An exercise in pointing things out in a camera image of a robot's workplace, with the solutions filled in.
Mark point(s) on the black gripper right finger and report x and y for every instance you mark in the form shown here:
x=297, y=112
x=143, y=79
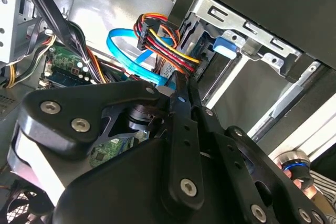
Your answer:
x=231, y=155

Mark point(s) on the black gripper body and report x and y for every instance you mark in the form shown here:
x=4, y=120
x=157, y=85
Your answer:
x=118, y=190

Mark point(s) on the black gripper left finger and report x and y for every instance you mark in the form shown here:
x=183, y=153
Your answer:
x=183, y=155

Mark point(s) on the hard disk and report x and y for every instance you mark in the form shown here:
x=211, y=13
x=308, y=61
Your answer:
x=225, y=47

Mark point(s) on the person's hand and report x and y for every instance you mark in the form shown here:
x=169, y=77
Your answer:
x=296, y=183

